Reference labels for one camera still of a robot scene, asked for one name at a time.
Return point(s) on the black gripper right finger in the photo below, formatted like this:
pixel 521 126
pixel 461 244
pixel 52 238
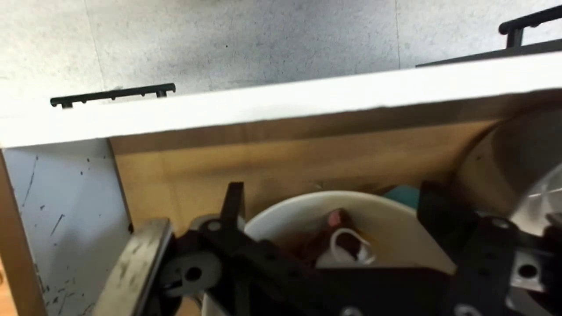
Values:
pixel 450 217

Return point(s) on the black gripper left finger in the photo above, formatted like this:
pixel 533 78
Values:
pixel 234 205

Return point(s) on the white toy sink unit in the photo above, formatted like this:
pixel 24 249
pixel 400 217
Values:
pixel 264 107

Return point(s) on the steel bowl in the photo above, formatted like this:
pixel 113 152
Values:
pixel 528 177

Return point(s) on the brown plush toy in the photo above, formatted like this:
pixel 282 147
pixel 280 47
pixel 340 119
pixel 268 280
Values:
pixel 336 240

